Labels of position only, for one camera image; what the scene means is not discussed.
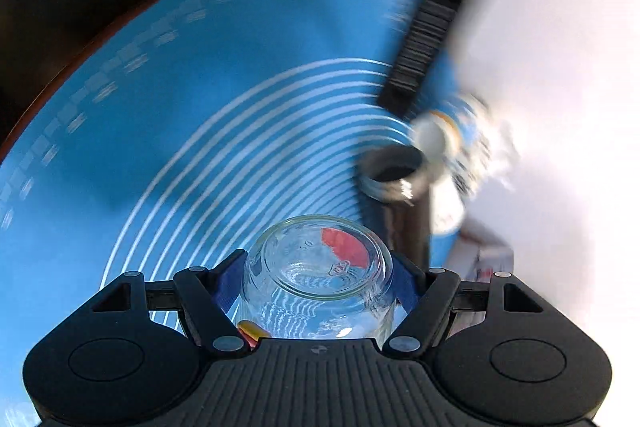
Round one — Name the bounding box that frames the clear glass jar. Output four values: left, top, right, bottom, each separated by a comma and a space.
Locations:
238, 216, 396, 345

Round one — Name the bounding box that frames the white paper cup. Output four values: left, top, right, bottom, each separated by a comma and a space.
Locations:
431, 168, 465, 235

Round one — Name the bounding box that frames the blue sailboat paper cup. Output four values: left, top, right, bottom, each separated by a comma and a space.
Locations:
410, 94, 476, 170

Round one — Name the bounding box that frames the black thermos flask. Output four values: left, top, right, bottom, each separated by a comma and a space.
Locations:
356, 143, 444, 270

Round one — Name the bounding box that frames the blue silicone baking mat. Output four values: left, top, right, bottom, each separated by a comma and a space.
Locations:
1, 0, 416, 426

